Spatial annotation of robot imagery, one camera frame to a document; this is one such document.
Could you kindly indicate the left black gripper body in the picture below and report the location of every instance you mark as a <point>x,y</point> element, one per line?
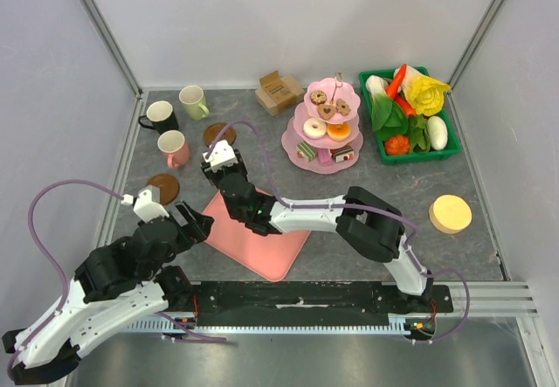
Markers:
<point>192,232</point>

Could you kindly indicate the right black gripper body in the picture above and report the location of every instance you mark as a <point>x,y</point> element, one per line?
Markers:
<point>215,177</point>

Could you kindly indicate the green layered cake slice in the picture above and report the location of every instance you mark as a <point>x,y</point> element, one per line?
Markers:
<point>306,151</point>

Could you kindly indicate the small orange glazed donut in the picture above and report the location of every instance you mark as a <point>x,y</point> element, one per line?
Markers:
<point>339,132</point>

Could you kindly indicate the heart shaped cookie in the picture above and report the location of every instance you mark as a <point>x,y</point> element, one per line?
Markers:
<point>326,111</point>

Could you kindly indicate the small chocolate nut donut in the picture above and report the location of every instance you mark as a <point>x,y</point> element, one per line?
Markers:
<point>318,97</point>

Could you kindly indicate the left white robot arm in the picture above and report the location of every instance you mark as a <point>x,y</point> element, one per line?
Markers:
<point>116,285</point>

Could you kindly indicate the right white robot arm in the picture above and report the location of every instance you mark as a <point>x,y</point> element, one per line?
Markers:
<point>373,228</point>

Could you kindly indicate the brown saucer lower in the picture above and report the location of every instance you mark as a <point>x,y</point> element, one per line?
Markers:
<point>168,186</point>

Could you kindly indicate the brown saucer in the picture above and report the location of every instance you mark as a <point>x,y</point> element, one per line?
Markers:
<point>168,186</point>
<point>211,132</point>

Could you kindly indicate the brown saucer upper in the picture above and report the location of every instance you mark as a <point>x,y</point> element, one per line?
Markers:
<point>211,132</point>

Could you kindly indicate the pink mug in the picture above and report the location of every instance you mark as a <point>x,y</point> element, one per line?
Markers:
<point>174,146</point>

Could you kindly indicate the cardboard box stack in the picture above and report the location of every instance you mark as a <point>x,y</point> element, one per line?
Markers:
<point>277,93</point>

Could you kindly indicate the green mug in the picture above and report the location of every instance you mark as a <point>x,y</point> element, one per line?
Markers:
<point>194,103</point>

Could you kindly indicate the pink serving tray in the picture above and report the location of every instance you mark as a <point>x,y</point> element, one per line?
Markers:
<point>270,257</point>

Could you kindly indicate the pink layered cake slice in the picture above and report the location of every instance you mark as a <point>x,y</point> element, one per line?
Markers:
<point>324,157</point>

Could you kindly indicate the pink three tier stand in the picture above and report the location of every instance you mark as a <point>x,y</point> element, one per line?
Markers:
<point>335,88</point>

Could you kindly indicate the black mug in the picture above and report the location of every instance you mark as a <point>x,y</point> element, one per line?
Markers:
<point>160,117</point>

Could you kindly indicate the chocolate cake slice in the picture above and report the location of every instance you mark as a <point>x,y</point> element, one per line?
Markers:
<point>342,154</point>

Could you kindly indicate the green bok choy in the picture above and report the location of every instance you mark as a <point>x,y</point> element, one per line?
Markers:
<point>387,117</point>

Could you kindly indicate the orange pumpkin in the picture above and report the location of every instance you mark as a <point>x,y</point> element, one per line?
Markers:
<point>397,145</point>

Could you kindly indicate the red chili pepper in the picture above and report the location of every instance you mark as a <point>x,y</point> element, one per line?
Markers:
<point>393,88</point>

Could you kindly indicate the spinach leaves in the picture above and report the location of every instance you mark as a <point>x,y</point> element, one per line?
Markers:
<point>418,135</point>

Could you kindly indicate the yellow napa cabbage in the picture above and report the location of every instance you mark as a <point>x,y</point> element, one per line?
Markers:
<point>424,93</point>

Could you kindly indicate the white eggplant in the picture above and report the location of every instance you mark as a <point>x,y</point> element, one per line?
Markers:
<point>438,133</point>

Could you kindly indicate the green plastic crate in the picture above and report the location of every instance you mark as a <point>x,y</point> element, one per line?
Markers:
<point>453,146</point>

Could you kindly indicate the yellow round sponge cake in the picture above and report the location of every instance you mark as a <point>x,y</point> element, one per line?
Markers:
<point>450,214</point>

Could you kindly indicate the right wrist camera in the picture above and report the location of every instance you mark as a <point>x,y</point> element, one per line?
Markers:
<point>222,155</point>

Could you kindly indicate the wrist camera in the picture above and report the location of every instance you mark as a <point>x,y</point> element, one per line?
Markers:
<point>222,155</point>
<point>146,204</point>

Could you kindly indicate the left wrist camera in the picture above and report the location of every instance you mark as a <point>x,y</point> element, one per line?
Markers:
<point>146,204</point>

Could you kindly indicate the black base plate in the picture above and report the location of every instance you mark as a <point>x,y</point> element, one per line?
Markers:
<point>305,304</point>

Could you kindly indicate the white cable duct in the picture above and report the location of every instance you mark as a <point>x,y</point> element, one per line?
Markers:
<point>156,324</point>

